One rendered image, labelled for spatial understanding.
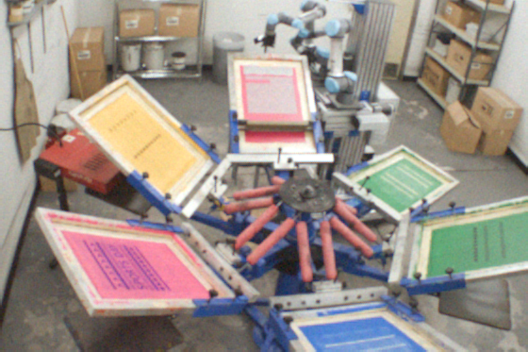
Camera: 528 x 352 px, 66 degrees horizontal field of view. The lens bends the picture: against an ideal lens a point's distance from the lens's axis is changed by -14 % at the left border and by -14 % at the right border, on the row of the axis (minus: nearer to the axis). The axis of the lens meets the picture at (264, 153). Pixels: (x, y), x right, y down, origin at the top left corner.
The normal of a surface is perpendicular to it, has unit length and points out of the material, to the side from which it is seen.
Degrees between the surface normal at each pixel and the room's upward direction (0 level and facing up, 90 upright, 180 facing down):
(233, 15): 90
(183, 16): 88
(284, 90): 32
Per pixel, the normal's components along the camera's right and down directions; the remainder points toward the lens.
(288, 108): 0.19, -0.41
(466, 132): -0.07, 0.54
